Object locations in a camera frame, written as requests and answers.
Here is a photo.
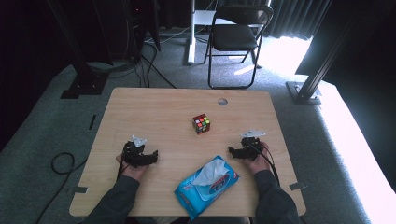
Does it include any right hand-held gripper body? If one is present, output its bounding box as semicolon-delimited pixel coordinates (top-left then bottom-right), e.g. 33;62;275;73
240;129;267;161

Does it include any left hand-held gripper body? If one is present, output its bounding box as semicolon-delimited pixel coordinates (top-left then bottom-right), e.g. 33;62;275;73
122;134;148;169

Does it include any multicoloured puzzle cube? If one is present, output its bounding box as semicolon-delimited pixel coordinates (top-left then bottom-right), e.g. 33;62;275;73
191;113;211;135

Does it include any blue wet wipe pack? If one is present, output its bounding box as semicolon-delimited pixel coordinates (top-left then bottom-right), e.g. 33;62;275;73
174;155;241;221

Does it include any person's left hand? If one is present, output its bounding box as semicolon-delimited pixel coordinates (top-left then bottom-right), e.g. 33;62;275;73
115;154;149;181

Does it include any person's right hand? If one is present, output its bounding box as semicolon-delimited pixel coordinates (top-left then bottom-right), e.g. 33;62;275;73
243;142;274;175

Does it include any black metal stand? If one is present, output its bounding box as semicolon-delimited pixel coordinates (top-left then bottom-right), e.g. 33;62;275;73
285;0;365;106
46;0;110;100

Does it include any black folding chair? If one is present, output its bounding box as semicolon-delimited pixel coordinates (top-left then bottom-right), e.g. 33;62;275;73
204;4;275;91

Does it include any dark equipment rack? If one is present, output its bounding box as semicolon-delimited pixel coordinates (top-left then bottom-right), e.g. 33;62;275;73
124;0;162;60

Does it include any dark curtain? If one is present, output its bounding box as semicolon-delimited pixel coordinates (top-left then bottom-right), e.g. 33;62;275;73
267;0;331;41

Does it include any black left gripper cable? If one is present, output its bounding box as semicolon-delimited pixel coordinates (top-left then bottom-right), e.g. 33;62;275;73
116;161;130;183

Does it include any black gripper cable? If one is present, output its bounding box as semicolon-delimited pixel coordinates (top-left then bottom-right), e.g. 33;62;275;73
116;161;130;183
248;144;281;188

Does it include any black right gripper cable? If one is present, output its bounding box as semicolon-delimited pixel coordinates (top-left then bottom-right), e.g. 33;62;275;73
248;144;281;188

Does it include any black looped floor cable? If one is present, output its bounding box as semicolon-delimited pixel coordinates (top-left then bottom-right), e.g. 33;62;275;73
35;152;88;224

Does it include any long black floor cable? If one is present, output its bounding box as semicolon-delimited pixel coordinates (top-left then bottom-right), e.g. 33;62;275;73
141;41;177;89

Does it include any coiled grey cable bundle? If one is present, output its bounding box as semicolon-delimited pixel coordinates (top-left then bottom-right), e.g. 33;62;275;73
87;57;141;78

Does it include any white desk frame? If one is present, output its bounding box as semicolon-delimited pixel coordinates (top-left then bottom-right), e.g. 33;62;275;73
186;0;237;65

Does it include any white floor cable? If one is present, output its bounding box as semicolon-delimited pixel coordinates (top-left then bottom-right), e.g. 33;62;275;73
146;26;192;45

